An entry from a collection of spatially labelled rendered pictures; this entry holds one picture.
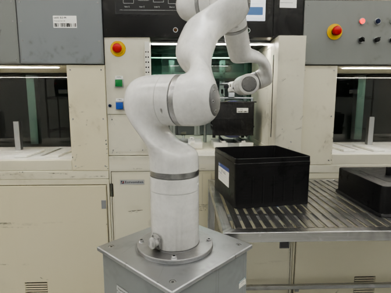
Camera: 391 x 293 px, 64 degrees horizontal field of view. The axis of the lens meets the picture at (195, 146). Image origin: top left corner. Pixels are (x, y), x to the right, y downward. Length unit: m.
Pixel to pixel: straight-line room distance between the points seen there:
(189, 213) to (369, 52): 1.19
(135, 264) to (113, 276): 0.11
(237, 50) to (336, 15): 0.56
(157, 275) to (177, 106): 0.36
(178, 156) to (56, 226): 1.06
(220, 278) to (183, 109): 0.40
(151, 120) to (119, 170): 0.80
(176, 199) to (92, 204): 0.90
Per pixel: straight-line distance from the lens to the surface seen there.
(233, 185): 1.08
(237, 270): 0.84
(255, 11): 1.52
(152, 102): 0.71
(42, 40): 1.58
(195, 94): 0.67
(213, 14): 0.91
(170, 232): 0.76
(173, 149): 0.72
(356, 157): 1.68
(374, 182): 1.18
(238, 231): 0.92
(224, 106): 1.65
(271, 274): 1.73
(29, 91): 2.10
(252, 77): 1.30
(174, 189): 0.72
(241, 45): 1.22
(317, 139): 1.58
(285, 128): 1.47
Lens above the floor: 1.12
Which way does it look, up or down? 8 degrees down
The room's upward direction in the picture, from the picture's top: straight up
